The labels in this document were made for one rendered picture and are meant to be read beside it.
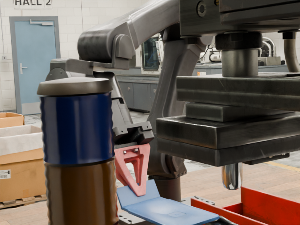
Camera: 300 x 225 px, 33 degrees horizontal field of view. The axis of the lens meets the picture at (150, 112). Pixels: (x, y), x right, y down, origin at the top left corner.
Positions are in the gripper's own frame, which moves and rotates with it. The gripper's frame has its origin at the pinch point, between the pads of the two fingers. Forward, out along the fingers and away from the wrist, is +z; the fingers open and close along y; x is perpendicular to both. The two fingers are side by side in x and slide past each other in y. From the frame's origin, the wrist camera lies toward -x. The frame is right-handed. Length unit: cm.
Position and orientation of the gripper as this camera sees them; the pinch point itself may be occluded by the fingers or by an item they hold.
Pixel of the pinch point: (139, 191)
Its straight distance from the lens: 77.4
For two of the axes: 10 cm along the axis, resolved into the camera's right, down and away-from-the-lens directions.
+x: 8.3, -1.3, 5.5
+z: 3.4, 8.9, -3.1
